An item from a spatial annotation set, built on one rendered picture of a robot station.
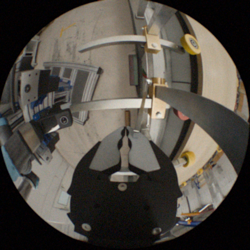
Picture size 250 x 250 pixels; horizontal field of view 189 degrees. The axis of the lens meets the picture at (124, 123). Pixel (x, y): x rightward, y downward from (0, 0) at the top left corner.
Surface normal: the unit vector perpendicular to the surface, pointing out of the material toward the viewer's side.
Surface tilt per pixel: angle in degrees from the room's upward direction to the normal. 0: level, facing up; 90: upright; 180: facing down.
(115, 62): 0
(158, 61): 0
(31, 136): 90
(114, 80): 0
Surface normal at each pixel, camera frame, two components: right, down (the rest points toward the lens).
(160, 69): -0.03, 0.48
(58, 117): 0.49, 0.44
